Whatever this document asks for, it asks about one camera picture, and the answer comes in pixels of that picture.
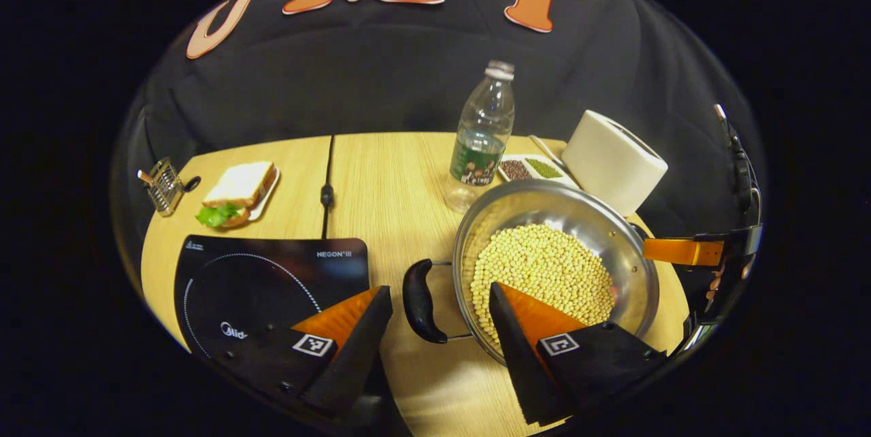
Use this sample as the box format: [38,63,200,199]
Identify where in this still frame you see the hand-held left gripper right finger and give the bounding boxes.
[489,282,668,426]

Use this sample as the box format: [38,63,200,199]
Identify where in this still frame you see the black backdrop cloth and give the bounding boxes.
[112,0,766,233]

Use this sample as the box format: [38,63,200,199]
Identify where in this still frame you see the silver utensil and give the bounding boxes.
[529,135,567,170]

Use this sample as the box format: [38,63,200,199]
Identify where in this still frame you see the white sandwich plate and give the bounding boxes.
[246,165,282,223]

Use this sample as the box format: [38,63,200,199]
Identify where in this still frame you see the black induction cooktop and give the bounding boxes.
[174,235,372,364]

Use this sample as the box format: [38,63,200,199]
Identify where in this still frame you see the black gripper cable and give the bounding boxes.
[712,103,761,221]

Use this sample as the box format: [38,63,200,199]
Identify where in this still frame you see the white divided dish of beans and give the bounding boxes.
[497,153,580,191]

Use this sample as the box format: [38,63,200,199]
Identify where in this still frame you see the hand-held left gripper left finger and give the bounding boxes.
[204,285,393,421]

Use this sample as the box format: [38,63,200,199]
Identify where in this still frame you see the steel pot with black handle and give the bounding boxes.
[403,180,661,366]

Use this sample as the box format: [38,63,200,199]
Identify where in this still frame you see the wire utensil holder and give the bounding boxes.
[137,157,202,217]

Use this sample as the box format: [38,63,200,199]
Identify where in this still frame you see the black power cable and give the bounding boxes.
[320,135,336,240]

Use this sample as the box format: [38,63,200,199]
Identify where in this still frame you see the pile of yellow soybeans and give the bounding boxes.
[470,223,617,347]

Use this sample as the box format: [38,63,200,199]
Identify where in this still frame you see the sandwich with lettuce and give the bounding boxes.
[196,161,277,229]

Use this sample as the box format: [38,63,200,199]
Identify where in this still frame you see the white toaster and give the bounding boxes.
[561,109,669,219]

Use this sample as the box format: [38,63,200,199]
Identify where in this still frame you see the clear plastic water bottle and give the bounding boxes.
[442,59,516,214]

